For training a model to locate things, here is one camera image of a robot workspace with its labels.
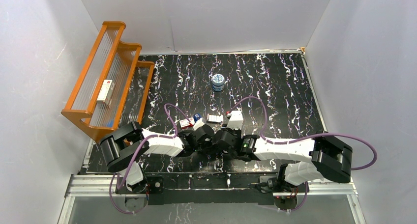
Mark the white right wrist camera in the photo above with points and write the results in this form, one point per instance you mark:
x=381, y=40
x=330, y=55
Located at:
x=235, y=120

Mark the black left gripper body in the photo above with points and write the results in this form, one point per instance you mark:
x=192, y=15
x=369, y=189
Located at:
x=191, y=126

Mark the silver staple strips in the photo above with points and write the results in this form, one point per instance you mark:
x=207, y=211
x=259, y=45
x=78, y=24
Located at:
x=214, y=118

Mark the red white staples box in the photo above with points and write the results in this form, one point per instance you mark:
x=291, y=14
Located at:
x=186, y=123

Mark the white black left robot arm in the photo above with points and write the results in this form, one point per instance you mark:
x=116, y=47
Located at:
x=123, y=147

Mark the blue black stapler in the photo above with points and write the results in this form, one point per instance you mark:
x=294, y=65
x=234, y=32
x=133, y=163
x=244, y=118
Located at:
x=196, y=117

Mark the orange wooden tiered shelf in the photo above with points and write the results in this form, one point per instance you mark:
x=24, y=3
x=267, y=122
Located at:
x=110, y=59

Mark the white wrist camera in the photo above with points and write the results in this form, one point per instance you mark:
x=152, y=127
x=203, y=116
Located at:
x=199, y=123
x=235, y=120

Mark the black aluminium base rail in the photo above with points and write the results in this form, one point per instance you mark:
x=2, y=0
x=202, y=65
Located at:
x=204, y=188

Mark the blue white round tin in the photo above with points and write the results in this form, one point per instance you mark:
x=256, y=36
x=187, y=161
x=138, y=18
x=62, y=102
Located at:
x=217, y=82

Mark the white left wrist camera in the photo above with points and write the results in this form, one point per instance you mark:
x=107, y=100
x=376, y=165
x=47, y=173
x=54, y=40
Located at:
x=199, y=123

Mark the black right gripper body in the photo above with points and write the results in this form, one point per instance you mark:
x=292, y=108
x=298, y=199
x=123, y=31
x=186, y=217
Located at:
x=233, y=132

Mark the white red box on shelf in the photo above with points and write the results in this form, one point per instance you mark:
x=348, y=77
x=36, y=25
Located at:
x=106, y=92

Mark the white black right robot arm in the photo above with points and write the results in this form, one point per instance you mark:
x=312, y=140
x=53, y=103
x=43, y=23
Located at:
x=319, y=156

